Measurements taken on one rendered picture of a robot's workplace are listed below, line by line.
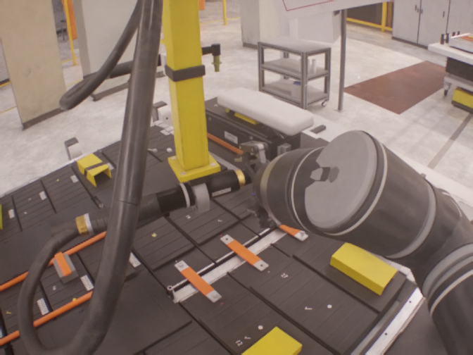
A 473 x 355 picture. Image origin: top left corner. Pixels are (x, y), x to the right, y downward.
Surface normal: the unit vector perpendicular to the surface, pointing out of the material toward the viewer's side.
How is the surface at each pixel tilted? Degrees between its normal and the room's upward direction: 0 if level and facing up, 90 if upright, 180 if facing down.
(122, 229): 56
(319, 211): 61
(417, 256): 101
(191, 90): 90
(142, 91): 48
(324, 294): 0
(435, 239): 73
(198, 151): 90
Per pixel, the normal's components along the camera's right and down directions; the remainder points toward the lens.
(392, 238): 0.00, 0.64
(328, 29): -0.41, 0.53
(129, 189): 0.33, -0.11
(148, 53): 0.51, -0.17
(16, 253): -0.04, -0.82
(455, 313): -0.91, -0.30
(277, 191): -0.93, 0.03
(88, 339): 0.03, 0.08
